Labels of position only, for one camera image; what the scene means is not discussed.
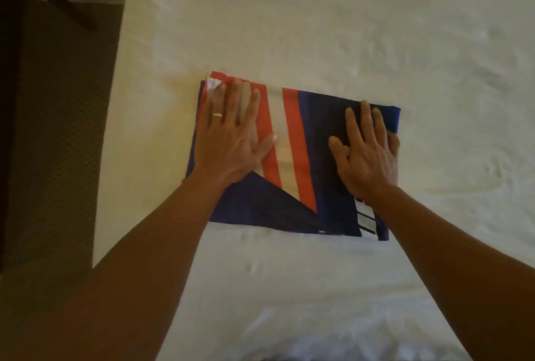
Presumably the white bed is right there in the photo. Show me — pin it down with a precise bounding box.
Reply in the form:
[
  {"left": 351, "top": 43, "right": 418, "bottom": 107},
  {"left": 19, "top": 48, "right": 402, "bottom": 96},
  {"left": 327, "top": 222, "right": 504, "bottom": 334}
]
[{"left": 90, "top": 0, "right": 535, "bottom": 361}]

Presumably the person's left forearm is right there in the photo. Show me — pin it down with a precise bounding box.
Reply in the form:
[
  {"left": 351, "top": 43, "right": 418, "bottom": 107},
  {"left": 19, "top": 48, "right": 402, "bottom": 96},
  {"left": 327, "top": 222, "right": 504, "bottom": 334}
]
[{"left": 8, "top": 174, "right": 228, "bottom": 361}]

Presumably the person's right hand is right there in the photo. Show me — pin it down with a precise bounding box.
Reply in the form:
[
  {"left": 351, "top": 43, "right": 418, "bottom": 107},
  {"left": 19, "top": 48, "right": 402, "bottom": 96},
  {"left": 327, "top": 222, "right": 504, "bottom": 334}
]
[{"left": 327, "top": 100, "right": 402, "bottom": 201}]

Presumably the person's right forearm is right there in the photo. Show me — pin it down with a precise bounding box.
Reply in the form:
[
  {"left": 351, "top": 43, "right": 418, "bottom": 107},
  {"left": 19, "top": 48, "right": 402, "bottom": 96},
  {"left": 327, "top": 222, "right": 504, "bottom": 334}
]
[{"left": 368, "top": 185, "right": 535, "bottom": 361}]

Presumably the person's left hand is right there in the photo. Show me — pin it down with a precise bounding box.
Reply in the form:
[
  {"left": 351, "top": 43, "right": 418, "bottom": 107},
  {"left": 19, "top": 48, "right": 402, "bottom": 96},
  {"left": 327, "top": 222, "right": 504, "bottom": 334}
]
[{"left": 189, "top": 81, "right": 279, "bottom": 189}]

